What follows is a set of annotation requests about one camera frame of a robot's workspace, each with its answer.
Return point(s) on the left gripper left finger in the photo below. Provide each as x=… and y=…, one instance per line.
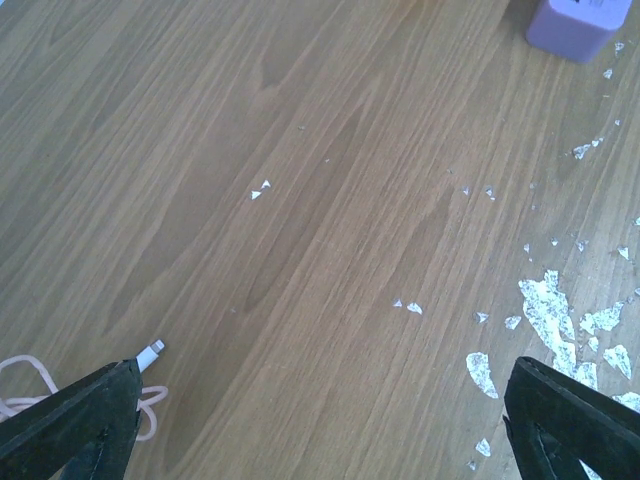
x=87, y=430

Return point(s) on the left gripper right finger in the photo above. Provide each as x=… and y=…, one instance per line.
x=557, y=426

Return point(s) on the purple power strip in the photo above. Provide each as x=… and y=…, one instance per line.
x=576, y=30

